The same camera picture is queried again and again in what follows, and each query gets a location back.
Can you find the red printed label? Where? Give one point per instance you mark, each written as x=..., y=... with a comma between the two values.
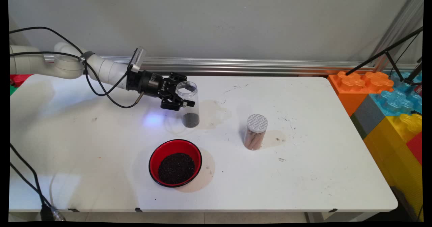
x=419, y=90

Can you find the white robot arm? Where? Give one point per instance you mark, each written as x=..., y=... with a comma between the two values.
x=108, y=72

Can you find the clear jar with white lid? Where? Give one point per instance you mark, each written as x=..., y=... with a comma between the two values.
x=255, y=132

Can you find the small red toy brick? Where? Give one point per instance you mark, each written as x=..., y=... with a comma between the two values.
x=20, y=79

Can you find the red bowl with black rim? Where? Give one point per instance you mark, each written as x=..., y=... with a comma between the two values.
x=157, y=154

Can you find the blue giant toy brick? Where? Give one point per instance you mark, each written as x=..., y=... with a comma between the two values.
x=395, y=102

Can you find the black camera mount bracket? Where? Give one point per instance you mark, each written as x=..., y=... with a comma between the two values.
x=131, y=81

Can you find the large heap of black seeds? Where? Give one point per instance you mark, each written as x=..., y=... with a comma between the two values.
x=176, y=169

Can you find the big red giant toy brick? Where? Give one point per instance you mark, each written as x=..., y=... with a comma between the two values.
x=415, y=147

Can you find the small portion of black seeds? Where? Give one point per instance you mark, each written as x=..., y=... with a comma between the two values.
x=191, y=121

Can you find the yellow giant toy brick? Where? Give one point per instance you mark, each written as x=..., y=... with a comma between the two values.
x=388, y=152

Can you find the clear plastic jar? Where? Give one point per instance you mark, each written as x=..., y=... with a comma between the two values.
x=191, y=97

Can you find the black tripod stand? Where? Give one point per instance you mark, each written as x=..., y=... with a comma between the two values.
x=371, y=59

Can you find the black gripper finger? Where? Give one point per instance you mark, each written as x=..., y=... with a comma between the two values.
x=173, y=103
x=178, y=77

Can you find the grey giant toy brick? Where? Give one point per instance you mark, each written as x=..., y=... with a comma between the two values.
x=368, y=117

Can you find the long aluminium rail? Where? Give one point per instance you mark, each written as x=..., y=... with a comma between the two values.
x=236, y=65

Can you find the green toy brick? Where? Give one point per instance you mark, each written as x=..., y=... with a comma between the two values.
x=13, y=90

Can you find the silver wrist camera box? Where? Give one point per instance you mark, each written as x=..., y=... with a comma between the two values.
x=136, y=59

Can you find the orange giant toy brick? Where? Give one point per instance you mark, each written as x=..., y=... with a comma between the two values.
x=347, y=95

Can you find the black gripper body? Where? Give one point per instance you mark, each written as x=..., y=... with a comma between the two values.
x=153, y=84

